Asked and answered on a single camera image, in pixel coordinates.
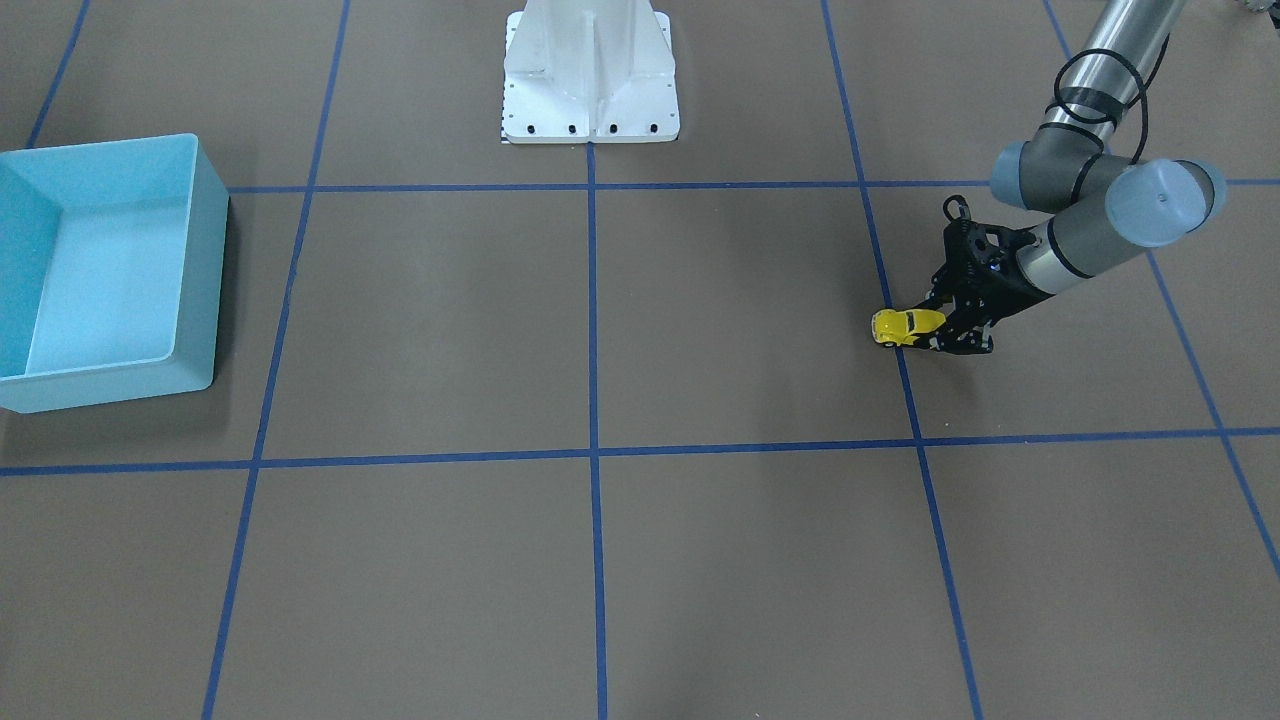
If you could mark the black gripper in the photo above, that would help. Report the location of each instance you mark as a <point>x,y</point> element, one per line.
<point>1000,298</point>

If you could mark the yellow beetle toy car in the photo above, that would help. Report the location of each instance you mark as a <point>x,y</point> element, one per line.
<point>905,328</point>

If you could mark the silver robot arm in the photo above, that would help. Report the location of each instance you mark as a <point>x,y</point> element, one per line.
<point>1100,209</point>

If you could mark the light blue plastic bin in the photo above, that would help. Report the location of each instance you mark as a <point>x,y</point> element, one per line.
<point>111,263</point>

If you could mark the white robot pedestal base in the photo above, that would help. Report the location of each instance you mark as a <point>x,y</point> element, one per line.
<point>589,72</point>

